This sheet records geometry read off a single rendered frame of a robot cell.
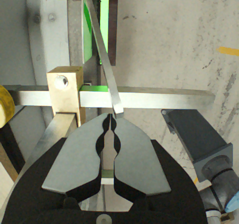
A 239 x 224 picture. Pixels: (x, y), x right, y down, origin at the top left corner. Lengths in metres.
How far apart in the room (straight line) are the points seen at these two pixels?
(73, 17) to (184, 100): 0.31
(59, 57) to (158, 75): 0.84
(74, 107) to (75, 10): 0.24
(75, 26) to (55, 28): 0.12
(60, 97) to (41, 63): 0.29
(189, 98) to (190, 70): 0.99
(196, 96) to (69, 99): 0.22
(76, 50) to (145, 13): 0.79
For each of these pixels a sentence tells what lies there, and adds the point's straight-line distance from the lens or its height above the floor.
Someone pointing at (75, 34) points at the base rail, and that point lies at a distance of 0.39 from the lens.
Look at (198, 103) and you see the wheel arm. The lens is 0.29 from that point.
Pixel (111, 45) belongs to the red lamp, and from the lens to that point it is 0.38.
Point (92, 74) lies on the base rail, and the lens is 0.40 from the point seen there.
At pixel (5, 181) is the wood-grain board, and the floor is 0.90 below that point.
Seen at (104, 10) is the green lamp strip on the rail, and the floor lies 0.70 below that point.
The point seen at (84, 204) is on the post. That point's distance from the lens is 0.42.
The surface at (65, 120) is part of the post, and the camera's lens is 0.24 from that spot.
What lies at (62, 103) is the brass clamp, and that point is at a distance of 0.25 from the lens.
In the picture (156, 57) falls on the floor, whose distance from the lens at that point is 1.13.
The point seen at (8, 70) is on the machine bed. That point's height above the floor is 0.74.
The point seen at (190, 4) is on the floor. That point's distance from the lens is 1.23.
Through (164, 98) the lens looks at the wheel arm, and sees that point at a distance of 0.26.
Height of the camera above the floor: 1.08
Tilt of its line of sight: 63 degrees down
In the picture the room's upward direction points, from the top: 177 degrees clockwise
